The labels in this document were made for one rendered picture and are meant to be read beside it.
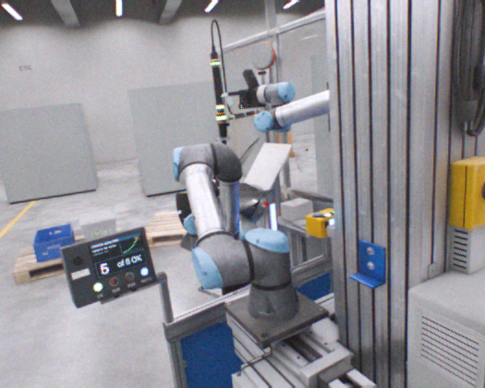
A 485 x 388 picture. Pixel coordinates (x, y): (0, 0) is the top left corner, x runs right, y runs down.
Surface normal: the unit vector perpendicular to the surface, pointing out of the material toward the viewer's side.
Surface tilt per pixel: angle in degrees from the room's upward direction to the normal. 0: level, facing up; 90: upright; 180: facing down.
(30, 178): 90
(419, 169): 90
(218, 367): 90
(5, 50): 90
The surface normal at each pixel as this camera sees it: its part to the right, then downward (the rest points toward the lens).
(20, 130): 0.29, 0.21
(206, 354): 0.53, 0.15
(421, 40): -0.87, 0.21
